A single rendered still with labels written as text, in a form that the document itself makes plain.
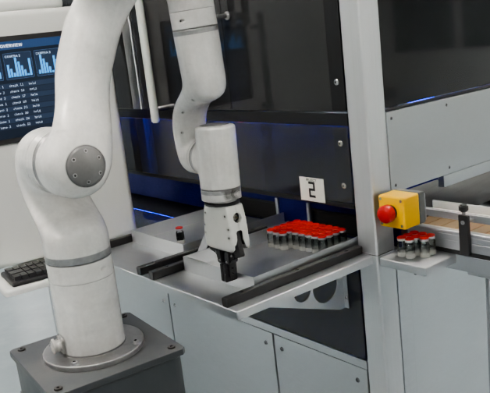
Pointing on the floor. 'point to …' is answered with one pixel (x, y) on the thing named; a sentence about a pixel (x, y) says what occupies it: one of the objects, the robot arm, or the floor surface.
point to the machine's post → (371, 189)
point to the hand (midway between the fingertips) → (229, 270)
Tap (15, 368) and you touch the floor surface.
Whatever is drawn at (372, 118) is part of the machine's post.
